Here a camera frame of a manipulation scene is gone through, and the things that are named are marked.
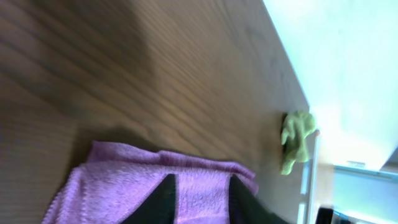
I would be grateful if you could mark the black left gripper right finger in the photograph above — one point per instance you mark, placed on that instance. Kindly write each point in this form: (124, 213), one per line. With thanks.
(244, 208)

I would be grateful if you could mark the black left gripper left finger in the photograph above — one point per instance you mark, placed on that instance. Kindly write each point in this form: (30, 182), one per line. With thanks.
(158, 207)

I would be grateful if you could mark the purple microfiber cloth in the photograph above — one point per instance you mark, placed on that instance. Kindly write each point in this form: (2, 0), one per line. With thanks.
(116, 178)

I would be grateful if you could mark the crumpled green cloth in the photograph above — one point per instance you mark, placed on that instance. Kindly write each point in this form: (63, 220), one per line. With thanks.
(296, 127)

